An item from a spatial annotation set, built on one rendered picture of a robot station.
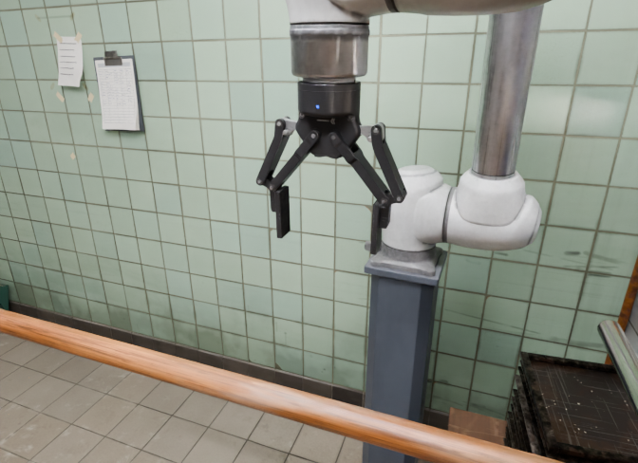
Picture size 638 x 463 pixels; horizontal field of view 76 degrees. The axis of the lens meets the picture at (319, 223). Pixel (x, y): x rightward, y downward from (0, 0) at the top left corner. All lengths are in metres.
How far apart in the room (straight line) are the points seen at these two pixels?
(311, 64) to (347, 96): 0.05
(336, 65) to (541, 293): 1.40
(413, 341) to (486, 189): 0.49
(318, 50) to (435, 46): 1.08
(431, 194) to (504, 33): 0.39
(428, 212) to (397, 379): 0.55
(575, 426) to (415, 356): 0.47
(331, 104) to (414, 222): 0.68
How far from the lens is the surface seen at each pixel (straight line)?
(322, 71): 0.47
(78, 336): 0.63
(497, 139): 1.03
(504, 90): 1.00
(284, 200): 0.57
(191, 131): 1.92
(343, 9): 0.47
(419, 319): 1.23
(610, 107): 1.57
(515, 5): 0.45
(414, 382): 1.37
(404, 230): 1.13
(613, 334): 0.73
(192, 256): 2.13
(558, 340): 1.83
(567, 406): 1.05
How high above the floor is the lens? 1.52
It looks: 20 degrees down
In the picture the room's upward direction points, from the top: straight up
